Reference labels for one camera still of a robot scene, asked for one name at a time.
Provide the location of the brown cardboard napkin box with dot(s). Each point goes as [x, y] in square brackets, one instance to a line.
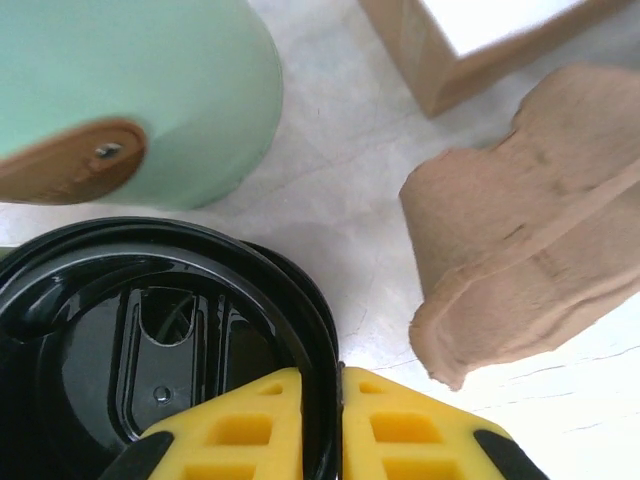
[415, 60]

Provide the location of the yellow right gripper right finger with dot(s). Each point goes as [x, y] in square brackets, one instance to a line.
[400, 430]

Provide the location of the brown pulp cup carrier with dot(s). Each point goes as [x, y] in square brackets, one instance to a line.
[500, 225]

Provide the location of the mint green straw holder cup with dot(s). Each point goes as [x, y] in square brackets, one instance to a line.
[150, 65]

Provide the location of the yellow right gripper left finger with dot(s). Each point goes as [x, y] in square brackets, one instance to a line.
[240, 430]

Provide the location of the black plastic cup lid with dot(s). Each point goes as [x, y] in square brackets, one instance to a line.
[100, 350]

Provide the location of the white napkin stack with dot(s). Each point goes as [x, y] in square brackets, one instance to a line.
[490, 25]

